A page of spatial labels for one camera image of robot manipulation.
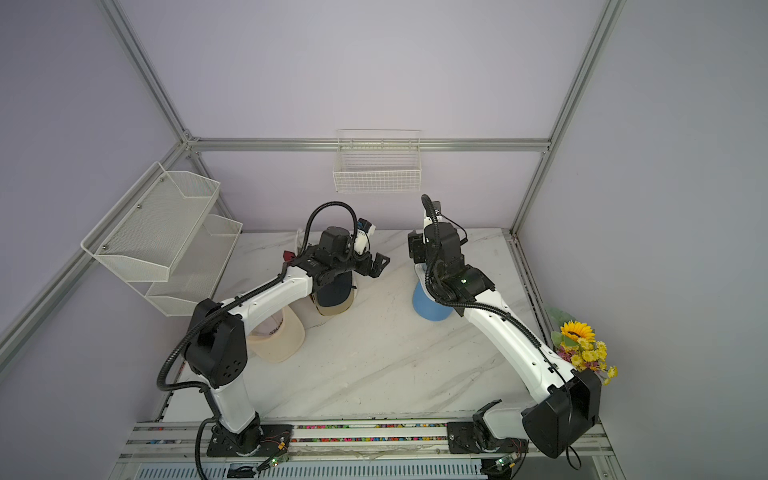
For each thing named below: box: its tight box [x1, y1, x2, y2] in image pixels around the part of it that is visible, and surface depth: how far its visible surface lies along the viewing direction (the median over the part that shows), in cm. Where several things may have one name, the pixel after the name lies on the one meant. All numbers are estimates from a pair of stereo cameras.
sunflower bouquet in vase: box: [545, 307, 619, 385], surface depth 67 cm
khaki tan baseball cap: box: [310, 271, 355, 316], surface depth 98 cm
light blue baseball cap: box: [412, 263, 454, 321], surface depth 100 cm
